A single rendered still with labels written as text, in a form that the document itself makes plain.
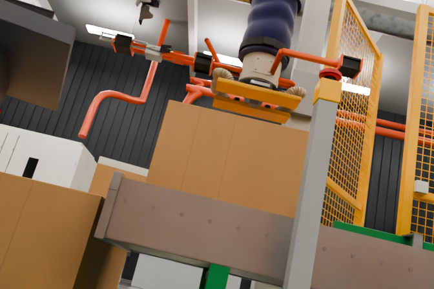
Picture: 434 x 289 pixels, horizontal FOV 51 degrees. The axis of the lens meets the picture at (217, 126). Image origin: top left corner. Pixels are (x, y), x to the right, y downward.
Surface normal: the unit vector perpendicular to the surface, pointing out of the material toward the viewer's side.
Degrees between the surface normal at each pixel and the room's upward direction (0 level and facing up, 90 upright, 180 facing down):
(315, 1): 90
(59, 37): 90
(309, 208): 90
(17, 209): 90
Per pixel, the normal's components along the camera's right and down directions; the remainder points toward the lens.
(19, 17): 0.37, -0.22
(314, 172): 0.06, -0.32
